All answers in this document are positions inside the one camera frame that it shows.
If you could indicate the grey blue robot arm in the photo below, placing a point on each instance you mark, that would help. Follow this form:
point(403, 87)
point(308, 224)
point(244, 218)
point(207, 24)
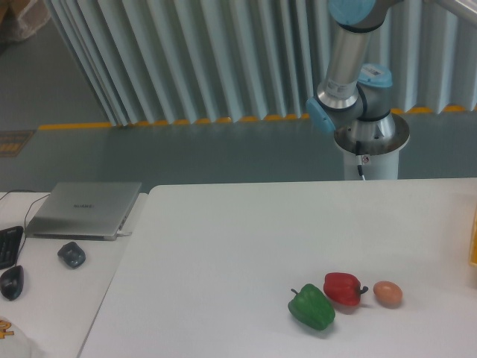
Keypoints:
point(346, 67)

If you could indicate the silver closed laptop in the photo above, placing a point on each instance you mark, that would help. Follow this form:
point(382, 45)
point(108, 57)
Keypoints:
point(84, 210)

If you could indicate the green bell pepper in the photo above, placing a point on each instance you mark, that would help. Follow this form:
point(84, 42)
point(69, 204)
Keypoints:
point(311, 307)

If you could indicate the corrugated white partition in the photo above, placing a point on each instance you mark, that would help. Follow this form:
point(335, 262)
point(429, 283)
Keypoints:
point(191, 60)

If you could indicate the red bell pepper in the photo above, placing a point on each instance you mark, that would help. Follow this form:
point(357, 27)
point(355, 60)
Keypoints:
point(344, 288)

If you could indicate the dark earbuds case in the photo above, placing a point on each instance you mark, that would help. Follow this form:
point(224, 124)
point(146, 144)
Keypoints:
point(72, 255)

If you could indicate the brown egg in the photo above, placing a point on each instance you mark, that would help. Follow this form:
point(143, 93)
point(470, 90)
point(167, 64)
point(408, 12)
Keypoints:
point(388, 293)

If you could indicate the black keyboard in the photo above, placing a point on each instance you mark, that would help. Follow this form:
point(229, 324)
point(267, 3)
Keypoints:
point(10, 240)

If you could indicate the black computer mouse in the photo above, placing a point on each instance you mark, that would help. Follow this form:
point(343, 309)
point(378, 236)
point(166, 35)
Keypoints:
point(12, 283)

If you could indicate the cardboard box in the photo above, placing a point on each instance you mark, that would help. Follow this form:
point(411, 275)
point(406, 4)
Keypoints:
point(20, 19)

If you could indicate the white cap orange logo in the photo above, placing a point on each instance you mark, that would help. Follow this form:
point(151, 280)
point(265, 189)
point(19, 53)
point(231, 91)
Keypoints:
point(15, 343)

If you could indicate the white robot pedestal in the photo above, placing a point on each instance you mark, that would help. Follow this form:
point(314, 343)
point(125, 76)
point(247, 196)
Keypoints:
point(370, 150)

